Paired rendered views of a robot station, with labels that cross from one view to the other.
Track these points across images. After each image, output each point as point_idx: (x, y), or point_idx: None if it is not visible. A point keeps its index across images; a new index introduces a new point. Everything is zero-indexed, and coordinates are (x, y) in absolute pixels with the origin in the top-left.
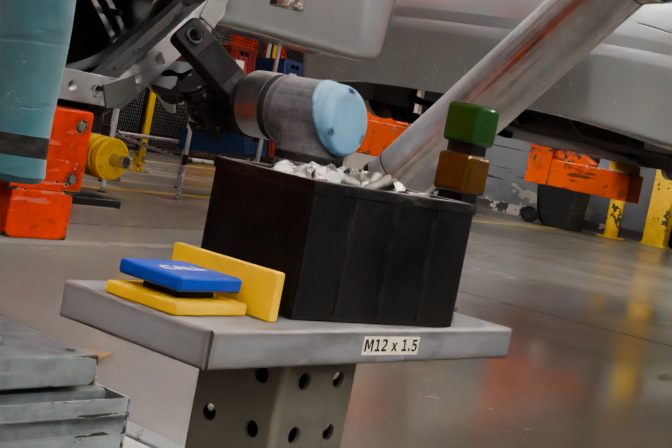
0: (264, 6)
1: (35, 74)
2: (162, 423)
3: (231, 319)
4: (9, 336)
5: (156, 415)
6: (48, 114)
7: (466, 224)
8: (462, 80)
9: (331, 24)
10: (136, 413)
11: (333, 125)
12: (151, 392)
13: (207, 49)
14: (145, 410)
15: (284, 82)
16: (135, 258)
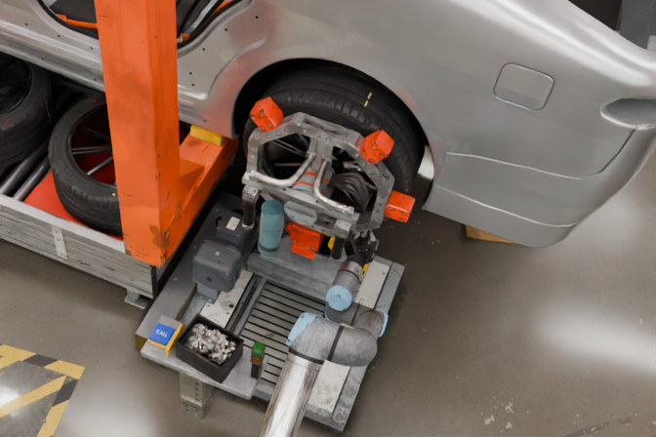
0: (452, 214)
1: (263, 235)
2: (456, 296)
3: (158, 349)
4: None
5: (465, 290)
6: (269, 244)
7: (220, 371)
8: (359, 321)
9: (498, 229)
10: (459, 284)
11: (328, 300)
12: (495, 276)
13: (347, 242)
14: (467, 285)
15: (339, 274)
16: (160, 324)
